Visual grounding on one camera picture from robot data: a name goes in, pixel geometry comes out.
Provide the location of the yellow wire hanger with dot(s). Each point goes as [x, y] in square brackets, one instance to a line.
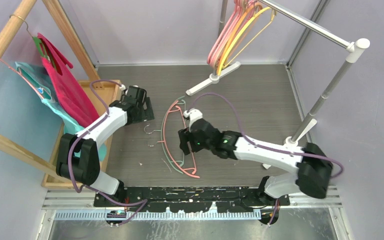
[233, 47]

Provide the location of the teal garment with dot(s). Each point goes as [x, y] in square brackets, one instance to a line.
[39, 76]

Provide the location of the metal clothes rack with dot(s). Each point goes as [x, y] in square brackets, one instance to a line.
[355, 50]

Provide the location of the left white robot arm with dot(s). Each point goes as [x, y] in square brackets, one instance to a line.
[78, 154]

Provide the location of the red garment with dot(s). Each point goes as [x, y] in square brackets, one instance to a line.
[71, 96]

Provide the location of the thick pink plastic hanger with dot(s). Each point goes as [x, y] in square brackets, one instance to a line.
[226, 28]

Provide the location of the green hanger on rack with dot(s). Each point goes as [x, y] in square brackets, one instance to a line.
[41, 48]

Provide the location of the beige plastic hanger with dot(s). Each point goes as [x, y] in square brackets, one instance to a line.
[223, 43]

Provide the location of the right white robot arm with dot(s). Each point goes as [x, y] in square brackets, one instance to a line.
[307, 169]

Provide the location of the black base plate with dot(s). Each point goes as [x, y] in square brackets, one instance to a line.
[227, 199]

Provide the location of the thin pink wire hanger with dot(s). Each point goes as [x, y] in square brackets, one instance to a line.
[189, 171]

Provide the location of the pink hanger on wooden rack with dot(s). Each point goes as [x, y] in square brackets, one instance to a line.
[40, 91]

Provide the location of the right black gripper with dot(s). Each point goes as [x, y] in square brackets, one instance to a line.
[186, 135]

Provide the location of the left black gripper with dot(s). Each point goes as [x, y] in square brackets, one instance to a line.
[147, 115]

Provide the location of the green wire hanger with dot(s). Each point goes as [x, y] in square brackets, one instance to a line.
[171, 163]

